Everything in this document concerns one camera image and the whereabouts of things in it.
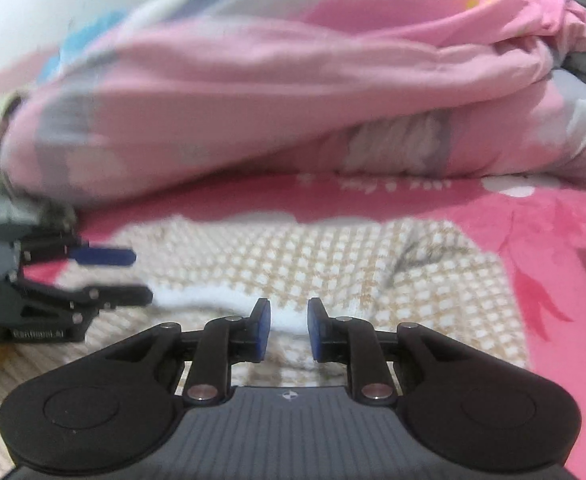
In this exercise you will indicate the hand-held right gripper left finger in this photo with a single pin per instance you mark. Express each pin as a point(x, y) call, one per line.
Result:
point(262, 330)

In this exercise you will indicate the pink flower print blanket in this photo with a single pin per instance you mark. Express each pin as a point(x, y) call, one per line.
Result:
point(563, 240)

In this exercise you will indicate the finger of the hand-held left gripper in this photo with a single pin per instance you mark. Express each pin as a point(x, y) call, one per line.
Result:
point(113, 297)
point(103, 256)

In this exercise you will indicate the pink floral quilt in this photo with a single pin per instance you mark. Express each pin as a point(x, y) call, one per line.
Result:
point(298, 85)

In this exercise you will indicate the teal blue quilt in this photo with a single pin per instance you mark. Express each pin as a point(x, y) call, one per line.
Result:
point(83, 45)

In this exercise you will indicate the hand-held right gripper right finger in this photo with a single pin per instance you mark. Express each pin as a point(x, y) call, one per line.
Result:
point(315, 330)

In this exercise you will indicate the beige white checked knit sweater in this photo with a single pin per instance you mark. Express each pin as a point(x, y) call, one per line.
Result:
point(323, 270)

